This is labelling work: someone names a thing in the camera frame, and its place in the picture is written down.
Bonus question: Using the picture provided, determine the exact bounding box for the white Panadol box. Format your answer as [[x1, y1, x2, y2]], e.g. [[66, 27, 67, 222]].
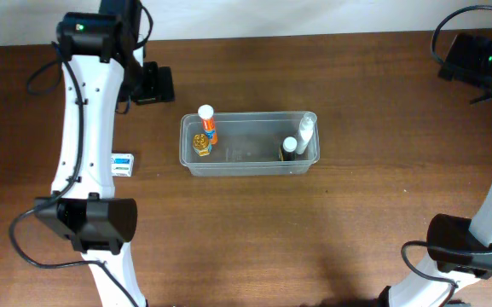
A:
[[111, 153, 135, 177]]

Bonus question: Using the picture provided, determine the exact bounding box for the dark bottle white cap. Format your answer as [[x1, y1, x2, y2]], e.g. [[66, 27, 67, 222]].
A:
[[279, 136, 298, 161]]

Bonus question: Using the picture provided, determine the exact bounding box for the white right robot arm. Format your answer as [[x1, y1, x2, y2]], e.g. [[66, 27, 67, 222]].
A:
[[375, 4, 492, 306]]

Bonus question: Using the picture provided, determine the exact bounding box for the clear plastic container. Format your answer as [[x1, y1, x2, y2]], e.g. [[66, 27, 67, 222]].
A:
[[179, 111, 321, 177]]

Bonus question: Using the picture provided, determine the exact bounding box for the orange effervescent tablet tube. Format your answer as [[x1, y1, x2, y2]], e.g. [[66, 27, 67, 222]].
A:
[[198, 104, 218, 145]]

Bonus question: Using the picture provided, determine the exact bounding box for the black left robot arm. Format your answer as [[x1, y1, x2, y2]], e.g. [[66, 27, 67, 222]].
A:
[[30, 0, 175, 306]]

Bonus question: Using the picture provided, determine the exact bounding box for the small gold-lidded jar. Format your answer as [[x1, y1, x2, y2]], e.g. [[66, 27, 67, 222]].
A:
[[192, 134, 211, 157]]

